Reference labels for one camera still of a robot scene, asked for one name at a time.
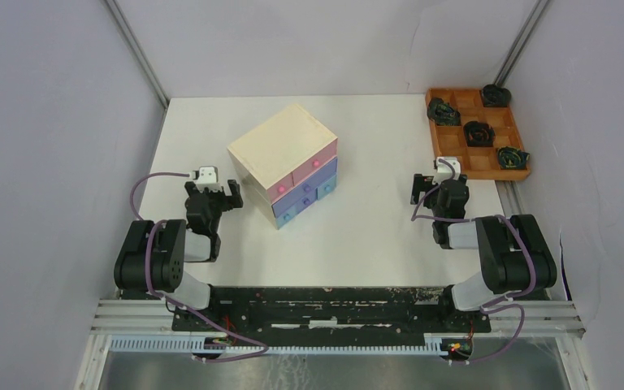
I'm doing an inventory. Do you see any purple wide drawer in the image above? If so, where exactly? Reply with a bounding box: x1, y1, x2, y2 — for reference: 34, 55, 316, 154
272, 157, 338, 217

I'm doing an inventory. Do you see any cream drawer organizer cabinet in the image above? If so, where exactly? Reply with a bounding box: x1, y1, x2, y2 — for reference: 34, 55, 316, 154
227, 104, 338, 229

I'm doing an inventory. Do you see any light blue drawer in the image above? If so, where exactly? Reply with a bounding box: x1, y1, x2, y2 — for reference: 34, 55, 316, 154
316, 175, 337, 201
275, 202, 314, 230

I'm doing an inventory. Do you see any pink drawer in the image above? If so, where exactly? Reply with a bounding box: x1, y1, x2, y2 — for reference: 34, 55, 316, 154
266, 173, 294, 203
292, 140, 338, 185

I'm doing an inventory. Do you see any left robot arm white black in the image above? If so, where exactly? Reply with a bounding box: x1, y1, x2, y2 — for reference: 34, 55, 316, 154
114, 180, 244, 331

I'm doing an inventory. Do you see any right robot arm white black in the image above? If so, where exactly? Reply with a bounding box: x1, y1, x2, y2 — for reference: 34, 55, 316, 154
410, 174, 557, 332

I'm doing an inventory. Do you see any orange wooden compartment tray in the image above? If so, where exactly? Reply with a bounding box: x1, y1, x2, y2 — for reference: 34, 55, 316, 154
425, 84, 531, 181

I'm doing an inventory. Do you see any dark rolled cloth middle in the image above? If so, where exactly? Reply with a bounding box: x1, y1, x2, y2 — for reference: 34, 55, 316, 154
463, 121, 496, 147

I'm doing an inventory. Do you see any dark rolled cloth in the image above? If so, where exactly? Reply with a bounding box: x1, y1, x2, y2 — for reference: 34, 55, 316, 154
427, 97, 461, 126
480, 84, 512, 108
463, 121, 496, 147
496, 146, 531, 170

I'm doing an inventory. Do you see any dark rolled cloth front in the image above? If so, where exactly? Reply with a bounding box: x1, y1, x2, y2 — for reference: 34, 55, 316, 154
496, 146, 531, 170

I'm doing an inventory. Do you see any dark rolled cloth left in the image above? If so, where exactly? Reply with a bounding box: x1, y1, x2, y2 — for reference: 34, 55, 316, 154
427, 97, 461, 126

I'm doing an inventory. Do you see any dark rolled cloth back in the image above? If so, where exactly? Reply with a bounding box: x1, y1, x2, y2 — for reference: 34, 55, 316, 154
480, 84, 512, 108

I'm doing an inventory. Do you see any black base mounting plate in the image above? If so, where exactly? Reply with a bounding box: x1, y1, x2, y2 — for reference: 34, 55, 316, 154
201, 297, 492, 335

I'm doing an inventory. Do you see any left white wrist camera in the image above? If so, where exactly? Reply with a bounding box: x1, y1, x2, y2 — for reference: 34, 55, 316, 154
189, 166, 223, 193

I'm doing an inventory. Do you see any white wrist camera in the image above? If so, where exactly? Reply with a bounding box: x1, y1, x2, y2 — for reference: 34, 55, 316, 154
432, 157, 462, 184
189, 166, 223, 193

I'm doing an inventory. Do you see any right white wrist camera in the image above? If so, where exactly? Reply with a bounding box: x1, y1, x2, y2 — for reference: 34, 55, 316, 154
432, 157, 462, 184

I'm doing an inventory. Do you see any white slotted cable duct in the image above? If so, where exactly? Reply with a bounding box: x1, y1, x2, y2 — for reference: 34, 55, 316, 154
108, 334, 444, 357

